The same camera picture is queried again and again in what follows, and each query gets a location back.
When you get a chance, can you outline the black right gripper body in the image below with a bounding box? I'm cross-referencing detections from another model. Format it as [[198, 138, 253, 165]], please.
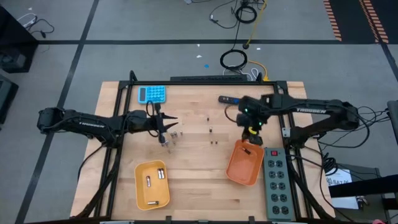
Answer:
[[241, 124, 261, 141]]

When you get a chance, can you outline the small coiled black cable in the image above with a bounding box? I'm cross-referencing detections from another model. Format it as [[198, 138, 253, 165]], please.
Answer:
[[234, 4, 258, 24]]

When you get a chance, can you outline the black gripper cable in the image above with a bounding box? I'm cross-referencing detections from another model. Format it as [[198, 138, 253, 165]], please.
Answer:
[[146, 101, 162, 138], [224, 105, 246, 124]]

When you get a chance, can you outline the white power adapter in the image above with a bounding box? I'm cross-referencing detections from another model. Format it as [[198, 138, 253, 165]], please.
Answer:
[[17, 12, 37, 28]]

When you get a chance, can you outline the white paper sheet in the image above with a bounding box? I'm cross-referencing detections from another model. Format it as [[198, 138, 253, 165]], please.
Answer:
[[325, 167, 360, 210]]

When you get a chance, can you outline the thin black floor cable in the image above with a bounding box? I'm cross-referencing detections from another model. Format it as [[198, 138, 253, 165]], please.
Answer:
[[24, 17, 55, 40]]

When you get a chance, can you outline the black cabinet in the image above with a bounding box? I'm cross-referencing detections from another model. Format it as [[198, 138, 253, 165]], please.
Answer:
[[0, 5, 40, 74]]

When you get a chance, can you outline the grey power strip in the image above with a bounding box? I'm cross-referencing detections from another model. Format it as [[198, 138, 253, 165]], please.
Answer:
[[262, 147, 295, 222]]

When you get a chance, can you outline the black desk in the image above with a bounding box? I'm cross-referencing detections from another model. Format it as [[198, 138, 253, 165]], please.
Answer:
[[328, 163, 398, 224]]

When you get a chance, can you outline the large coiled black cable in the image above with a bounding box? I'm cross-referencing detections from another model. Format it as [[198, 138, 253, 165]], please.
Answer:
[[220, 49, 249, 71]]

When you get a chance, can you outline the white cable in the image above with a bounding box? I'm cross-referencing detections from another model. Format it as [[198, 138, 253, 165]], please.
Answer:
[[222, 64, 261, 82]]

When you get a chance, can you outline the black rack power strip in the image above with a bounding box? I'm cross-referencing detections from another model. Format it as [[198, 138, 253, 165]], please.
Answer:
[[170, 74, 249, 82]]

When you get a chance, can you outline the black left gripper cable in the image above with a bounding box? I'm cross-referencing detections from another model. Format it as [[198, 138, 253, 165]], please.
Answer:
[[146, 101, 162, 138]]

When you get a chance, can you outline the black aluminium table frame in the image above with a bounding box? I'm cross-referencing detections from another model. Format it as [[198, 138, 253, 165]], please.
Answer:
[[74, 70, 335, 223]]

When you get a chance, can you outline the orange plastic bin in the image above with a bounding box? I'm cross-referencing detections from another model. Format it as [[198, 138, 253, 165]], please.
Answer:
[[226, 139, 266, 187]]

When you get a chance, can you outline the black cable bundle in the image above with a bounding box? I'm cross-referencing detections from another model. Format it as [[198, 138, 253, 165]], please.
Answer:
[[317, 105, 392, 175]]

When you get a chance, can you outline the yellow plastic bin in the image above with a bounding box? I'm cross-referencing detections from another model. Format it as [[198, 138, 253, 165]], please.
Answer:
[[134, 159, 171, 212]]

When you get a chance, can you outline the long yellow cable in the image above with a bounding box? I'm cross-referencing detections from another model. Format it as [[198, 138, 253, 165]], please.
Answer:
[[245, 0, 269, 49]]

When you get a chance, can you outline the black equipment box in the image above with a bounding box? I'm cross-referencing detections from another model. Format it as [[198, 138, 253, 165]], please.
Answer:
[[0, 73, 19, 125]]

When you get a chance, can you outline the black remote control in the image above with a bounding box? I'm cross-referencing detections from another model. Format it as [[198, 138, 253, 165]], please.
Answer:
[[218, 95, 241, 106]]

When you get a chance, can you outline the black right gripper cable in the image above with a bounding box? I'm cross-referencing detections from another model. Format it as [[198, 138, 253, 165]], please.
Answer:
[[224, 105, 246, 124]]

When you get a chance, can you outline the blue calculator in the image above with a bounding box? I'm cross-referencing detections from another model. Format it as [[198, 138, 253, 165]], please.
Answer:
[[137, 85, 167, 105]]

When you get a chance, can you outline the short yellow cable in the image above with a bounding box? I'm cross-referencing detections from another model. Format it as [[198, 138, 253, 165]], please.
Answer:
[[248, 60, 270, 82]]

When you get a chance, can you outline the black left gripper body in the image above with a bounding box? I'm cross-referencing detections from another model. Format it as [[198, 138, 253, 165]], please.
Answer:
[[127, 110, 164, 134]]

